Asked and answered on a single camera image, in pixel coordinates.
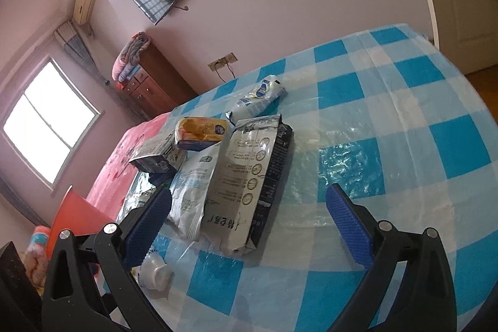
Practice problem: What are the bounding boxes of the dark power cable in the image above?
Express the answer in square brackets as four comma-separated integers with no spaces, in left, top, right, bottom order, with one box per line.
[216,63,236,84]

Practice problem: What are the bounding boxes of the colourful floral blanket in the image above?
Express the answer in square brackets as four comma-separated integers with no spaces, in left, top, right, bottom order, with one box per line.
[23,225,53,288]

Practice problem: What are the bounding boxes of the large silver black bag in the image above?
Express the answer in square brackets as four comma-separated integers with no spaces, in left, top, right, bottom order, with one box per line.
[202,114,294,259]

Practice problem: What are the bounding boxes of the black box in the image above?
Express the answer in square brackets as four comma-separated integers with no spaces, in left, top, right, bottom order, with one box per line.
[0,242,43,332]

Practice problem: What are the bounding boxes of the bed with pink sheet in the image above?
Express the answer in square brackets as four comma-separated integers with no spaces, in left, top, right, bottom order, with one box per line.
[86,113,172,224]

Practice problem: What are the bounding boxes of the grey patterned carton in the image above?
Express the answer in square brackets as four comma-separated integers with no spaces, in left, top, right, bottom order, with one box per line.
[128,132,187,175]

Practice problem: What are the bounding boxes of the yellow bread packet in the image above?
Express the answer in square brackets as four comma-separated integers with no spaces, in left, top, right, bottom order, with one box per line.
[174,117,230,152]

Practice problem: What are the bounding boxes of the white plastic bag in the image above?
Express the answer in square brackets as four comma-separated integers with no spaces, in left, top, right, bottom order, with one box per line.
[168,145,222,241]

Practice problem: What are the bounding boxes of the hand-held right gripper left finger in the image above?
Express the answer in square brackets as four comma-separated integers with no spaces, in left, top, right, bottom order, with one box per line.
[41,187,174,332]

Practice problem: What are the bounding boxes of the beige air conditioner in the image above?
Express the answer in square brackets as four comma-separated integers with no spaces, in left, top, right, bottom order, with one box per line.
[73,0,100,25]

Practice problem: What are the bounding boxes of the blue white packet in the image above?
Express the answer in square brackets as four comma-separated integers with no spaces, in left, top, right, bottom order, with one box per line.
[237,75,289,119]

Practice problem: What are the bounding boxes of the blue checked tablecloth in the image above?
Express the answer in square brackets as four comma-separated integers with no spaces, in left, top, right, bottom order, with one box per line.
[117,23,498,332]

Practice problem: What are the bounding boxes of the folded colourful quilts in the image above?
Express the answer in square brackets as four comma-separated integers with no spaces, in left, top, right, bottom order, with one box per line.
[112,32,153,83]

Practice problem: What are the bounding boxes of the bright window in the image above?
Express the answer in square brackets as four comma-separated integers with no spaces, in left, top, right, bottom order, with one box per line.
[3,58,106,189]

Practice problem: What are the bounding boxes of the brown wooden cabinet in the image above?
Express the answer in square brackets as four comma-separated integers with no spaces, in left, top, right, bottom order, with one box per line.
[117,42,199,120]

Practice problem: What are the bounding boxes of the red stool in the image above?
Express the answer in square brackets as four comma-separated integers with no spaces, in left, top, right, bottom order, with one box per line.
[49,185,119,251]

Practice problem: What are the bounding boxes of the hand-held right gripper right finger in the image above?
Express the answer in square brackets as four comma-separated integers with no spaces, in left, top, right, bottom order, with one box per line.
[326,183,458,332]

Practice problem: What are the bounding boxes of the white tape roll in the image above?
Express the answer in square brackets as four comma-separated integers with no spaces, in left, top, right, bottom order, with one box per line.
[139,250,176,292]

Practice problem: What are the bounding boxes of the wall power socket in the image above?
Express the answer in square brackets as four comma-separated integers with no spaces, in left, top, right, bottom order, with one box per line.
[208,52,239,71]

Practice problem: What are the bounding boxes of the white door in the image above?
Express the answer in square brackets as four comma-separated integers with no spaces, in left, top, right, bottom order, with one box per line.
[401,0,498,76]

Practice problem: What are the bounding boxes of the grey patterned curtain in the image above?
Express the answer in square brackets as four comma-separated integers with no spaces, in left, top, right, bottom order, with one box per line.
[54,20,117,91]

